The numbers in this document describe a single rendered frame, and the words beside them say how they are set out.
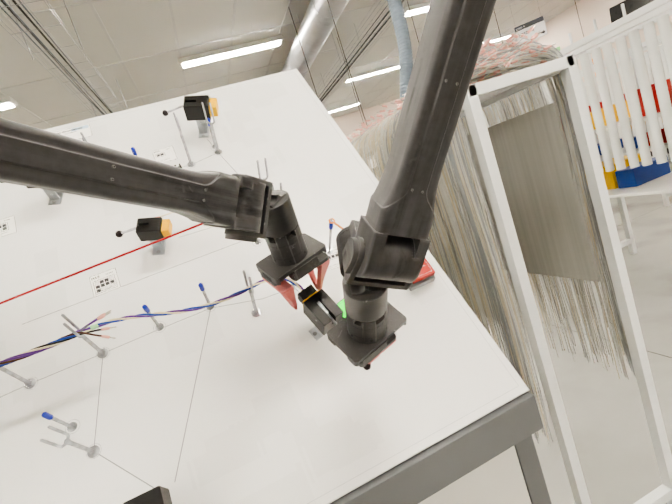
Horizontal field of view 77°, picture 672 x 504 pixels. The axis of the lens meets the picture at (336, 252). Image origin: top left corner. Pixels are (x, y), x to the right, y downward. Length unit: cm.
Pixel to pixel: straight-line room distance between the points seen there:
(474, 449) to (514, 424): 8
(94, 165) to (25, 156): 5
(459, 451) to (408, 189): 47
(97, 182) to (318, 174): 65
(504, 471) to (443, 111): 66
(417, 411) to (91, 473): 51
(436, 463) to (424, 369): 15
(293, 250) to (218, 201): 17
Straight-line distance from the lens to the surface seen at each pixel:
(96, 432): 81
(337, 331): 61
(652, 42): 312
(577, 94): 136
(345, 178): 100
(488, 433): 79
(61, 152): 42
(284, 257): 65
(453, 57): 44
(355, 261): 47
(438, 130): 44
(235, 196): 54
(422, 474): 75
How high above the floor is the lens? 130
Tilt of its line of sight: 8 degrees down
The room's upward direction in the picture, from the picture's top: 19 degrees counter-clockwise
